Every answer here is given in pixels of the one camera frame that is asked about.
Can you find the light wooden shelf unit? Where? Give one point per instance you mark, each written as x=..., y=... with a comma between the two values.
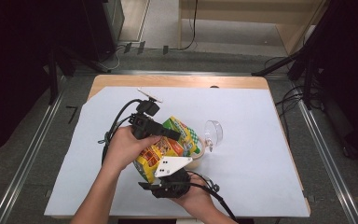
x=230, y=12

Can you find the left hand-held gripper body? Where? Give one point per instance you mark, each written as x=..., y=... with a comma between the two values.
x=143, y=124

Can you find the black metal stand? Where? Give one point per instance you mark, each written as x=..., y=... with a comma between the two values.
x=307, y=43

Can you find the light blue table mat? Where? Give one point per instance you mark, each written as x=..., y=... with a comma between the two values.
x=254, y=174

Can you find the dark cabinet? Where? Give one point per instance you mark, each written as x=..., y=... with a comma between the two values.
x=102, y=28

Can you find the yellow spouted refill pouch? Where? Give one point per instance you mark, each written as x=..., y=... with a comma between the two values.
x=164, y=149

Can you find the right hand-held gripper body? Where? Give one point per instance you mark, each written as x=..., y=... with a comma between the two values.
x=174, y=183

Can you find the metal floor rail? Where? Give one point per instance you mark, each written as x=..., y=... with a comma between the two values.
x=329, y=161
x=28, y=155
x=183, y=73

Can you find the clear glass measuring cup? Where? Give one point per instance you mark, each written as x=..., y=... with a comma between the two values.
x=213, y=132

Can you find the person's left hand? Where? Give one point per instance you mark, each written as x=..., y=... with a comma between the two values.
x=122, y=149

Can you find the person's right hand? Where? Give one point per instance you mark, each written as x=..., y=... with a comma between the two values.
x=199, y=196

